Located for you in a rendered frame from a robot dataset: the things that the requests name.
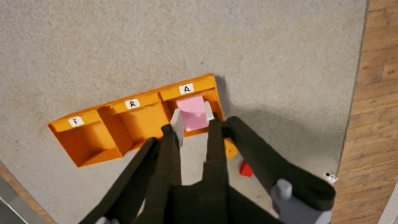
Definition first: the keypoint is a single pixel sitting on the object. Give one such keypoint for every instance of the orange rack of bins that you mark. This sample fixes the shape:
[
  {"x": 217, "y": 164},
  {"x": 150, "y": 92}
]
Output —
[{"x": 128, "y": 122}]

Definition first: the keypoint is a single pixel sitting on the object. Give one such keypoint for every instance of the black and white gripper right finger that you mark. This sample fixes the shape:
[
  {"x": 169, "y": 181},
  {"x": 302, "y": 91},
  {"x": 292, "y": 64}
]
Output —
[{"x": 297, "y": 196}]

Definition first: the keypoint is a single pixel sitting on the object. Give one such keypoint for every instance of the pink rectangular block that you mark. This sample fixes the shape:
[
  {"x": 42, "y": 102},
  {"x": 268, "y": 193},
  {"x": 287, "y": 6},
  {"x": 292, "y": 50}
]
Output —
[{"x": 193, "y": 112}]

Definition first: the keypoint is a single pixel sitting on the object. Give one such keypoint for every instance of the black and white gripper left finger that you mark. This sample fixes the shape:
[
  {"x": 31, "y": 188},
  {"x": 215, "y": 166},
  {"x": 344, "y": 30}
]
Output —
[{"x": 122, "y": 202}]

